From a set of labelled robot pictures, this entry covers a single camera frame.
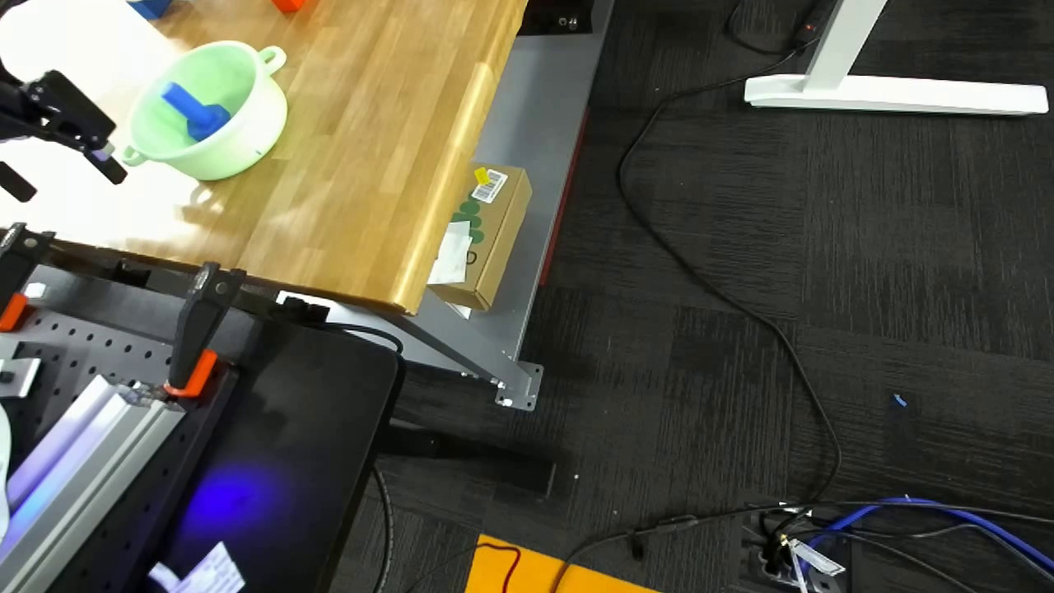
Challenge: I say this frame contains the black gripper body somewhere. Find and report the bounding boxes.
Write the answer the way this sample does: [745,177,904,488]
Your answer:
[0,64,37,141]

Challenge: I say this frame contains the green plastic basin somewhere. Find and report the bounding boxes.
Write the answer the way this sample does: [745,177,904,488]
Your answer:
[120,40,292,183]

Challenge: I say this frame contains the blue toy bolt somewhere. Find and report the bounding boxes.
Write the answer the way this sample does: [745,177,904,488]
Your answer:
[158,79,235,145]

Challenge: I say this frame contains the black perforated breadboard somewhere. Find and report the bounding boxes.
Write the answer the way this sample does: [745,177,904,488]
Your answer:
[0,308,186,442]

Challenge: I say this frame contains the white rounded cover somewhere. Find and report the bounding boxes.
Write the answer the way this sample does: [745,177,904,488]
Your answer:
[0,405,17,519]

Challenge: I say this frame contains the aluminium extrusion bar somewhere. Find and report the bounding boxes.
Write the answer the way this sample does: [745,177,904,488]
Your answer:
[0,375,191,593]

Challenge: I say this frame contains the black flat panel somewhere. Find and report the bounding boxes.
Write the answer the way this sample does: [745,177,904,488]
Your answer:
[128,324,404,593]

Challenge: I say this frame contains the white paper scrap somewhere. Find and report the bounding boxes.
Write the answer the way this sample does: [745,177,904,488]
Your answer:
[146,544,249,593]

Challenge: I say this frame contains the small brown cardboard box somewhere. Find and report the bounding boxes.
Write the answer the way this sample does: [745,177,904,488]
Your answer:
[426,163,538,315]

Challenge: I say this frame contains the white stand base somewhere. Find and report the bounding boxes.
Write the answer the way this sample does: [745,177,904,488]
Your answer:
[742,0,1054,124]

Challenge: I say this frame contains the black power strip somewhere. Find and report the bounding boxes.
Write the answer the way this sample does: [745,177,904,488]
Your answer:
[752,505,854,588]

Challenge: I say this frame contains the black clamp orange handle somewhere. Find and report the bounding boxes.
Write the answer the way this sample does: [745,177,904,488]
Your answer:
[0,219,61,338]
[162,262,255,407]

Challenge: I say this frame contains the silver angle bracket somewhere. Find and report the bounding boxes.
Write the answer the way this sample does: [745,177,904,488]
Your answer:
[0,335,47,405]

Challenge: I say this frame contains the grey metal table frame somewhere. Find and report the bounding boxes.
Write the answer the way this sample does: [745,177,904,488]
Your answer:
[277,0,618,419]

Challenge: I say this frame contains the long black floor cable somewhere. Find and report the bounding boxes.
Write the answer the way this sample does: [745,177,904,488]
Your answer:
[547,79,849,593]

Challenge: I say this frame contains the blue cable bundle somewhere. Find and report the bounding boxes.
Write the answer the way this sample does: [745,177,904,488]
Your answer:
[804,494,1054,587]

